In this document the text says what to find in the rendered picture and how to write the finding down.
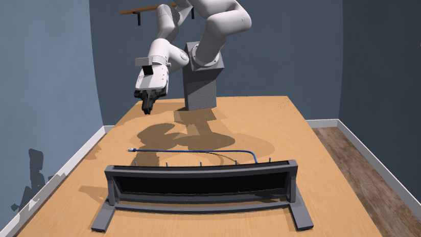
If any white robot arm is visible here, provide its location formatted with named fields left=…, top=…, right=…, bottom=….
left=135, top=0, right=251, bottom=75

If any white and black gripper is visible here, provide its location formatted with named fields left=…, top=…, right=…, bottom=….
left=133, top=61, right=169, bottom=115

